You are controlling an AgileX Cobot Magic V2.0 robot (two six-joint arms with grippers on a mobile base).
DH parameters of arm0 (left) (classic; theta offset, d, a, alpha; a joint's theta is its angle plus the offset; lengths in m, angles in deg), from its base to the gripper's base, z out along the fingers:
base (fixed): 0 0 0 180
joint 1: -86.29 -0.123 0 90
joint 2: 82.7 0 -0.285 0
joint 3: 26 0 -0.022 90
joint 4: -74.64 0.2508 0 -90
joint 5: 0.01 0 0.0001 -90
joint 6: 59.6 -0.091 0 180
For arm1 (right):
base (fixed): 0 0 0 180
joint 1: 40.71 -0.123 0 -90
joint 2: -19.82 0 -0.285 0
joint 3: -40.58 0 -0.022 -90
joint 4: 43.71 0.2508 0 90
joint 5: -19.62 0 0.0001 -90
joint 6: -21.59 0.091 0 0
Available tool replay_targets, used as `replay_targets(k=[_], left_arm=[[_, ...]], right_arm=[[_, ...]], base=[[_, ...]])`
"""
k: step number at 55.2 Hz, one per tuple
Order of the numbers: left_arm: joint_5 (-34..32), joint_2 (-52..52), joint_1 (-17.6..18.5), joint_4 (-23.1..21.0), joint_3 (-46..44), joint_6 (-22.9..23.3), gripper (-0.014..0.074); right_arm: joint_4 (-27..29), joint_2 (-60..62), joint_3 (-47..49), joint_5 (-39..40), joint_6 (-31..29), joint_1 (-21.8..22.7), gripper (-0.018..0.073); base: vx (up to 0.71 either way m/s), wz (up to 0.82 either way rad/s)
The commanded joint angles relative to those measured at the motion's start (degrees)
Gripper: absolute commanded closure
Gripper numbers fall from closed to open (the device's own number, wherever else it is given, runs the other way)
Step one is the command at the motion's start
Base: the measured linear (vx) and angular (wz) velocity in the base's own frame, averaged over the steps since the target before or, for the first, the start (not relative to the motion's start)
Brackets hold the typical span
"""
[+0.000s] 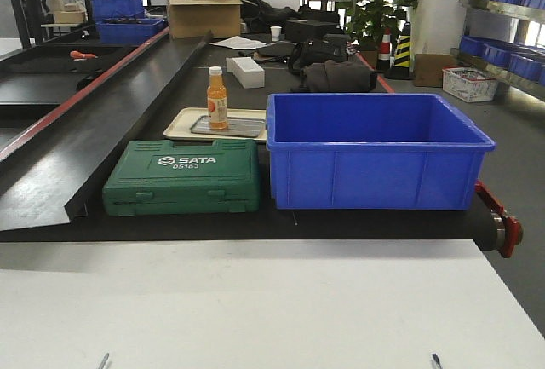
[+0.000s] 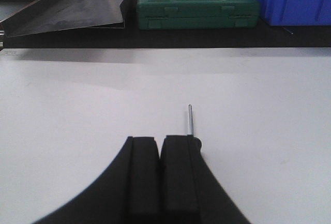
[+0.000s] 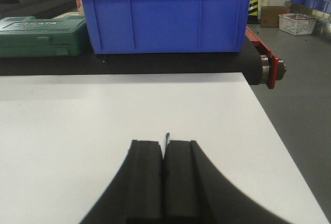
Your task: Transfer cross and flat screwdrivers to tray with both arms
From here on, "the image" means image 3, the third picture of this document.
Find brown cardboard box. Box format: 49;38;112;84
260;6;288;28

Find red conveyor frame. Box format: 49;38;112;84
245;27;287;89

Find large blue plastic bin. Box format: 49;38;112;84
80;0;250;54

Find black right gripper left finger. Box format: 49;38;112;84
81;140;162;223

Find white wire basket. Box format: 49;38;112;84
279;13;316;36

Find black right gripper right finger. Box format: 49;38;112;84
163;140;287;223

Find green plastic tool case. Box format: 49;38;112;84
1;15;90;58

